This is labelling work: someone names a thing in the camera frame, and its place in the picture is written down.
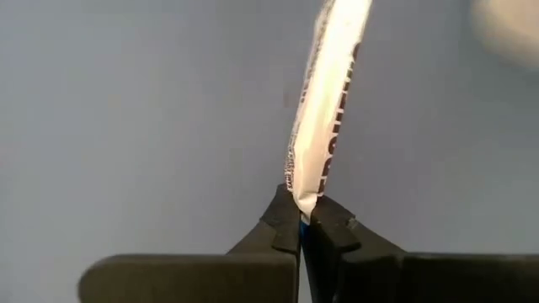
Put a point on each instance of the white blue Hershey's bar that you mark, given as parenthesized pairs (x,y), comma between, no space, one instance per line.
(324,105)

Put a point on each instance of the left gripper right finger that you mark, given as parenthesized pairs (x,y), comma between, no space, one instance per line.
(353,261)

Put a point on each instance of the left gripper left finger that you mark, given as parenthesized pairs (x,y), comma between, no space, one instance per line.
(278,235)

